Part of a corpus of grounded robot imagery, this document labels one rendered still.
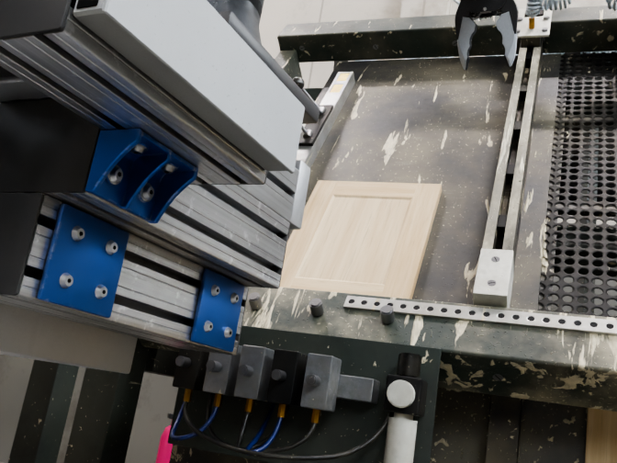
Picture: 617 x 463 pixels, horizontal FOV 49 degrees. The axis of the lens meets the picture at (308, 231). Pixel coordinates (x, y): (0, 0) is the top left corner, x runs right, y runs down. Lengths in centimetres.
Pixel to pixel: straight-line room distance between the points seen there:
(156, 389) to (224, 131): 407
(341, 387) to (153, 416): 345
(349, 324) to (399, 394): 21
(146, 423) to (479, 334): 357
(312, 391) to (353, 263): 39
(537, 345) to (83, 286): 81
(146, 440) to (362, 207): 325
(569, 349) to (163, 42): 92
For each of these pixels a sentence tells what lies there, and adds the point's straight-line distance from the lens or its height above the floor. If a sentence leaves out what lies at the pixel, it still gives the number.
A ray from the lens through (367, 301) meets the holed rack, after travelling 130.
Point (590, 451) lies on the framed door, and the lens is 144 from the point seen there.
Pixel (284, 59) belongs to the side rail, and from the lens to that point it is 231.
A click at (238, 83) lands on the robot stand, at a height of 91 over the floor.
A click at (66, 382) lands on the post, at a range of 136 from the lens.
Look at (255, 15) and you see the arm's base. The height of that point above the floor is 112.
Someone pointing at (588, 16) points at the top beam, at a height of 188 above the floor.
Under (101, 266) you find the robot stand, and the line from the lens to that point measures 66.
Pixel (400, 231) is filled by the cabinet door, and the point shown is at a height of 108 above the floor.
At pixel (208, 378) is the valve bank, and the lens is 123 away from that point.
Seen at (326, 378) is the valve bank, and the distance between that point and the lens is 115.
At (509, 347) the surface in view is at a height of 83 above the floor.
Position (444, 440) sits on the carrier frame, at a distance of 147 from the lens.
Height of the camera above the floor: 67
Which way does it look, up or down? 15 degrees up
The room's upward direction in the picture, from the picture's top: 9 degrees clockwise
